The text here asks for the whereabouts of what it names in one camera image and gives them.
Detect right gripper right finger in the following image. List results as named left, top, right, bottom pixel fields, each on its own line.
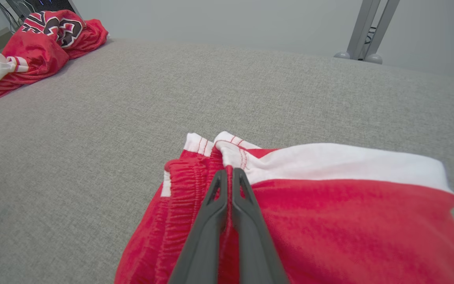
left=231, top=168, right=288, bottom=284

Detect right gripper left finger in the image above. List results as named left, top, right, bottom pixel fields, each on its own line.
left=168, top=169, right=229, bottom=284

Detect red shorts with white trim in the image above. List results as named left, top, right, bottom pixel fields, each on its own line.
left=113, top=131, right=454, bottom=284

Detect red jersey number 23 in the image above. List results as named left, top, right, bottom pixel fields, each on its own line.
left=0, top=10, right=110, bottom=108

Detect grey metal stand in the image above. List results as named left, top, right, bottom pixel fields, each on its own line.
left=333, top=0, right=401, bottom=65

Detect black electronic device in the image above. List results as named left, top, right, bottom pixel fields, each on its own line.
left=4, top=0, right=81, bottom=19

